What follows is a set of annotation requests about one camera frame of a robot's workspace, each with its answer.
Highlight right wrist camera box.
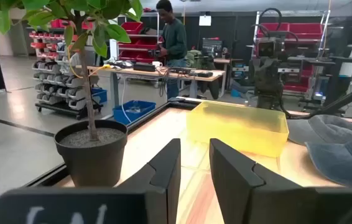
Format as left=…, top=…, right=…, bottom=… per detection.
left=257, top=39, right=284, bottom=58

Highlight blue storage bins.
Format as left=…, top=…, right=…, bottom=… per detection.
left=75, top=63, right=226, bottom=101

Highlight yellow translucent plastic bin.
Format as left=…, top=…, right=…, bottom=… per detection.
left=185, top=100, right=290, bottom=158

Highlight shelf with large red bins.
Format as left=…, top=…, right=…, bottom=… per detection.
left=116, top=12, right=164, bottom=65

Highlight black aluminium table frame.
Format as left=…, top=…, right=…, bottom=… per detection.
left=0, top=79, right=352, bottom=224

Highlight grey fabric hat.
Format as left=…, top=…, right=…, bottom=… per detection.
left=286, top=114, right=352, bottom=146

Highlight blue bin with white cable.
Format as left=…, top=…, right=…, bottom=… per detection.
left=113, top=100, right=157, bottom=126

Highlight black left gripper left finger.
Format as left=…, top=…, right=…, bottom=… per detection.
left=115, top=138, right=182, bottom=224

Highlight blue plastic bin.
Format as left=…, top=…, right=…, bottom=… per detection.
left=90, top=88, right=108, bottom=105

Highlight blue denim hat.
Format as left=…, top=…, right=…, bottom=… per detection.
left=305, top=138, right=352, bottom=188

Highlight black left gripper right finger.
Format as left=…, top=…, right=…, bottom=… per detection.
left=209, top=138, right=318, bottom=224

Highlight white paper sign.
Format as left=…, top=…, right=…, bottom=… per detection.
left=198, top=14, right=212, bottom=27

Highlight metal shelf with red bins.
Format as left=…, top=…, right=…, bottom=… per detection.
left=252, top=10, right=331, bottom=94

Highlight black monitor stand desk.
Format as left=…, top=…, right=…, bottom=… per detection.
left=287, top=24, right=352, bottom=108

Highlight potted green plant black pot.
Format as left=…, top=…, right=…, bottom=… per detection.
left=0, top=0, right=144, bottom=188

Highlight rack of grey red bins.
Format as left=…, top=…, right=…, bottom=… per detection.
left=29, top=29, right=104, bottom=121

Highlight person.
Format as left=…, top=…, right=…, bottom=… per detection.
left=155, top=0, right=188, bottom=100

